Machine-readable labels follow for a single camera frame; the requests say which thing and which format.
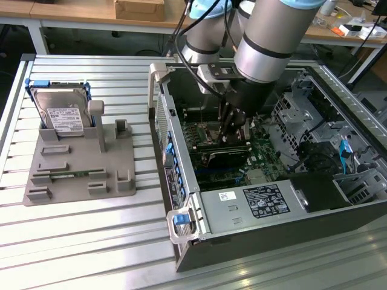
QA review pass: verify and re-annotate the small white box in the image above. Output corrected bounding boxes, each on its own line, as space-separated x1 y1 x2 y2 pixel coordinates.
337 24 363 39

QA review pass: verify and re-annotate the open grey PC case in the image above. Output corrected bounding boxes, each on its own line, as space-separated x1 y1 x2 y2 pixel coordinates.
147 59 387 273

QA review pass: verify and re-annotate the black expansion slot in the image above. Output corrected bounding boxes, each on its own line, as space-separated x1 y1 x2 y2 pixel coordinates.
198 177 244 189

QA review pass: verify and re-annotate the brown cardboard box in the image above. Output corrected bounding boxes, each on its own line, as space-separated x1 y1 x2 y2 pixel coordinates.
114 0 166 22

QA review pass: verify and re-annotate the silver perforated drive cage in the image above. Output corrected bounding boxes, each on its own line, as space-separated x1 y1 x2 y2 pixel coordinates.
267 90 323 158

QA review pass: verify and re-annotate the black monitor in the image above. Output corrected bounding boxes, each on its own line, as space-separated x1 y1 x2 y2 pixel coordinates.
371 0 387 16

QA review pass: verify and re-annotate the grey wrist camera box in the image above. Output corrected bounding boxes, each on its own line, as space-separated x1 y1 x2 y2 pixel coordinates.
198 63 242 91

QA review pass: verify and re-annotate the CPU socket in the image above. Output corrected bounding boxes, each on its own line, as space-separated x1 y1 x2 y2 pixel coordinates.
205 122 224 143

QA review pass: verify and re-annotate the long wooden desk white frame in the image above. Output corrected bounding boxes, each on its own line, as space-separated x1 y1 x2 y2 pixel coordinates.
0 0 194 56

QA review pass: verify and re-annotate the cluttered wooden desk white leg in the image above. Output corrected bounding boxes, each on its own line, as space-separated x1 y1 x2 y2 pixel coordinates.
298 0 387 85

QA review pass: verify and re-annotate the silver chipset heatsink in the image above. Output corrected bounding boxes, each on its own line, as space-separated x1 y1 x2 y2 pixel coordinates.
245 168 275 184

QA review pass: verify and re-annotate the green Dell motherboard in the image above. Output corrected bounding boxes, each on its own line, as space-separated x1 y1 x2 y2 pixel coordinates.
180 107 288 193

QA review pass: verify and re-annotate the white cup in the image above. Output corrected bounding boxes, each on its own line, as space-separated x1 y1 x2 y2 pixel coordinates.
320 0 337 16

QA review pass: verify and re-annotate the hard disk with blue carrier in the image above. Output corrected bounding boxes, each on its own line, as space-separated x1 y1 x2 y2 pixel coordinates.
24 77 93 138

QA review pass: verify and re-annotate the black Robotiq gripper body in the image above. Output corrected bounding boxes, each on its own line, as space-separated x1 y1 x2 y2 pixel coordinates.
223 79 276 120

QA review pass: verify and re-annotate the black graphics card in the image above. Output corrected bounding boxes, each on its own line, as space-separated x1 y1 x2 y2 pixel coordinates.
205 147 252 170

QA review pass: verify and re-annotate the metal socket cover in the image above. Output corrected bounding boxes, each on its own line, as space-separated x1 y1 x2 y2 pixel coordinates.
243 117 253 141

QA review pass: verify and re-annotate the grey plastic parts rack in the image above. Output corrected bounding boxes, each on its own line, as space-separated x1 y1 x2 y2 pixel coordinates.
23 100 137 207

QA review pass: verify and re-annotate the black hanging robot cable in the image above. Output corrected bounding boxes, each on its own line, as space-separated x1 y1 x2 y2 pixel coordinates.
163 0 194 58

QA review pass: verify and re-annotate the black RAM stick with label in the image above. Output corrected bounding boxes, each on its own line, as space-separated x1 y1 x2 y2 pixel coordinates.
195 144 252 153

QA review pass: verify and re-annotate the green RAM stick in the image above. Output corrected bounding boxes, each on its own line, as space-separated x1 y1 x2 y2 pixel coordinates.
51 170 91 178

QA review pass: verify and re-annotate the silver disk bay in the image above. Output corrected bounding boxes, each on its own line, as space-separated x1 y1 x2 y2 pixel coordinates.
332 167 387 207

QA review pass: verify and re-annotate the empty black RAM slot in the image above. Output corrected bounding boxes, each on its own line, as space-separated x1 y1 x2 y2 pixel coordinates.
184 114 221 122
183 108 220 115

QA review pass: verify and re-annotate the black case fan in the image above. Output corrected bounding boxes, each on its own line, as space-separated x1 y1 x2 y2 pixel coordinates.
298 141 344 176

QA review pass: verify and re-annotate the black plastic shroud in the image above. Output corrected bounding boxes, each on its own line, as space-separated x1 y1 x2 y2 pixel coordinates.
277 172 353 214

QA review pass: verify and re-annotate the grey power supply with label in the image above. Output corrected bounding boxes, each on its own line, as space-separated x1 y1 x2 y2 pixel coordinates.
199 180 310 236

